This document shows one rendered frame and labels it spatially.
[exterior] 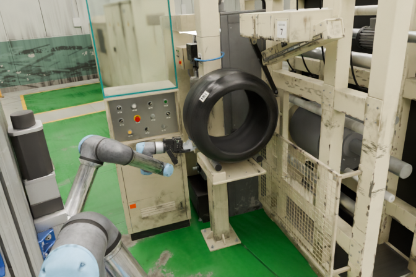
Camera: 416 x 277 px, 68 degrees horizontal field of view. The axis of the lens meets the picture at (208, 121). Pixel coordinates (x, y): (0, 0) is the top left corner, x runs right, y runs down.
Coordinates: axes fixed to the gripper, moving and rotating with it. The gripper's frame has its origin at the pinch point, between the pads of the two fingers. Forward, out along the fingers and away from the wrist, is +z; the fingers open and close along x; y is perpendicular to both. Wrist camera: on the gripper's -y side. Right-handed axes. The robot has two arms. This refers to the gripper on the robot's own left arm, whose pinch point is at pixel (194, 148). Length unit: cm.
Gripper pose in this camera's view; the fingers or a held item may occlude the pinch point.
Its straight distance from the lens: 191.8
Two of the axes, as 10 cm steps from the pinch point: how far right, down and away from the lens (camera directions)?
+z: 9.5, -0.4, 3.0
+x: -3.0, -3.0, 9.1
